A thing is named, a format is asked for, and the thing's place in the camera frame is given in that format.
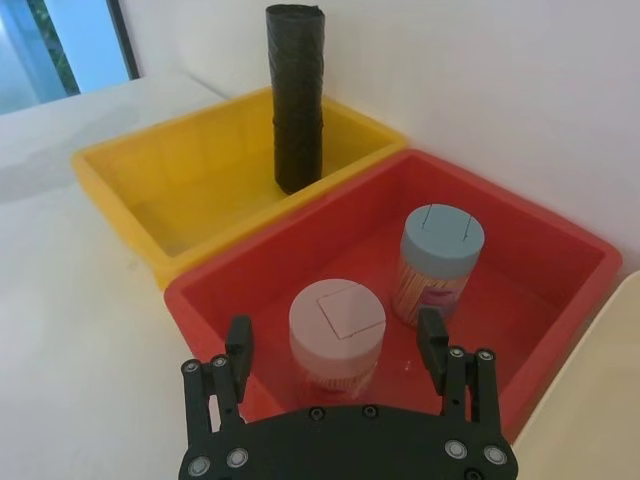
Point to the window with dark frame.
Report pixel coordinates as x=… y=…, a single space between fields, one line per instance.
x=45 y=45

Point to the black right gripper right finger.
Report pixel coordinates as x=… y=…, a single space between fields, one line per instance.
x=434 y=350

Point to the clear jar with blue lid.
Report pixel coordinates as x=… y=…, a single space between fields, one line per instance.
x=442 y=235

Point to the red plastic bin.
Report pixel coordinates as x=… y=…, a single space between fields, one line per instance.
x=525 y=250

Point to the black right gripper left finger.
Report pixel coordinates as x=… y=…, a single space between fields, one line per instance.
x=239 y=350

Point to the black rolled bag cylinder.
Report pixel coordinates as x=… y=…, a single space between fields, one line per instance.
x=296 y=100

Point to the cream plastic bin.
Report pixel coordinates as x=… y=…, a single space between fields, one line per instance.
x=595 y=390

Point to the yellow plastic bin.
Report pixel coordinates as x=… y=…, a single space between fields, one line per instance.
x=200 y=170

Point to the clear jar with pink lid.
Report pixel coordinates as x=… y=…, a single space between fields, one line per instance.
x=337 y=320

